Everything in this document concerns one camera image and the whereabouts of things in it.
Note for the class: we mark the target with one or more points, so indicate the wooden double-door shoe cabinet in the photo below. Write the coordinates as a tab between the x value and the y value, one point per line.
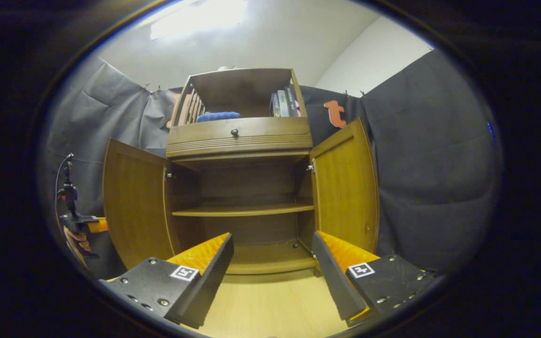
247	89

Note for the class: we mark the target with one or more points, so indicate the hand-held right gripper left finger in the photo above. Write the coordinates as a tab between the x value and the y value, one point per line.
214	277

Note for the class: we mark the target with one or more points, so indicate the small white object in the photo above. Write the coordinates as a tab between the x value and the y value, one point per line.
226	68

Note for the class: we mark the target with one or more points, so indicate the pale spine book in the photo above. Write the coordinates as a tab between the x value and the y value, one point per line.
283	104

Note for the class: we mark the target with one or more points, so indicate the blue folded towel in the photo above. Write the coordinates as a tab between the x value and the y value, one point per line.
219	117

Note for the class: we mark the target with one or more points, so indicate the colourful cover book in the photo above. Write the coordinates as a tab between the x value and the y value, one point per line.
275	105

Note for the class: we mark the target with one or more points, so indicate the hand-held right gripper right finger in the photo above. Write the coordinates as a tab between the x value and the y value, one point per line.
334	277

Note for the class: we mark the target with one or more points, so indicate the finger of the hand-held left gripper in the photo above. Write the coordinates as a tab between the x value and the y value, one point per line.
97	225

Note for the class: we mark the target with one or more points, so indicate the wooden cabinet drawer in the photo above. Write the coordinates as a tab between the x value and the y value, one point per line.
275	129

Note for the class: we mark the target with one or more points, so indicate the wooden inner shelf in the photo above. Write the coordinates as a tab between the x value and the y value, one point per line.
242	210

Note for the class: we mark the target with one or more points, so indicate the black backdrop cloth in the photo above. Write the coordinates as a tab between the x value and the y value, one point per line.
430	178

